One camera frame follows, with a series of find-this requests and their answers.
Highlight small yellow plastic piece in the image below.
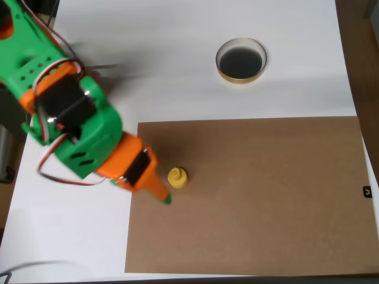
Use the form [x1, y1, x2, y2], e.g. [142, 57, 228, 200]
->
[167, 167, 189, 190]

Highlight round dish with gold rim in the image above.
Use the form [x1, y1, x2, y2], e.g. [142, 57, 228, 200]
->
[215, 37, 267, 85]

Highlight brown cardboard sheet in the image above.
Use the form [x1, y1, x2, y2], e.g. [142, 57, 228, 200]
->
[123, 115, 379, 275]

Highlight red white black servo cable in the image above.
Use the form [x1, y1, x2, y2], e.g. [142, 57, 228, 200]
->
[37, 131, 107, 187]

